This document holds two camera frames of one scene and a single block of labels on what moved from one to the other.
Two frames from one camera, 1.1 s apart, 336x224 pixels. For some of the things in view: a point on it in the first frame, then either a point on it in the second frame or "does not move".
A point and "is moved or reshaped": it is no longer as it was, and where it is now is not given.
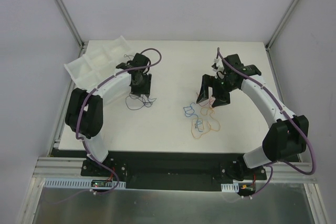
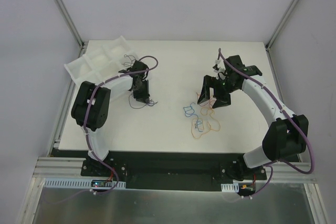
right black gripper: (216, 86) does not move
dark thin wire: (127, 55) does not move
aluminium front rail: (69, 168) does not move
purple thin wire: (133, 97) is moved or reshaped
